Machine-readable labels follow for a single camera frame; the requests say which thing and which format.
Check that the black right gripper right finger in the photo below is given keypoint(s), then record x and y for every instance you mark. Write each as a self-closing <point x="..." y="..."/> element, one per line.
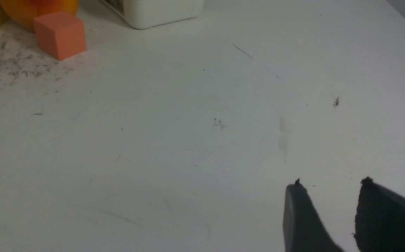
<point x="380" y="219"/>

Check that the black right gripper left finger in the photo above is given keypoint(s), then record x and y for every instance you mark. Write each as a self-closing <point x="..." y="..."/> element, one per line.
<point x="303" y="230"/>

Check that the white plastic container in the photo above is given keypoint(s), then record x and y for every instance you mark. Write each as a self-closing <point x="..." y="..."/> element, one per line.
<point x="144" y="14"/>

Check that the orange foam cube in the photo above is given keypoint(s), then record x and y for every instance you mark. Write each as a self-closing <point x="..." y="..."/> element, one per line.
<point x="60" y="34"/>

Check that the orange round plastic object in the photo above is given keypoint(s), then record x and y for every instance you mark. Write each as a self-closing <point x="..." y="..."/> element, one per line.
<point x="23" y="12"/>

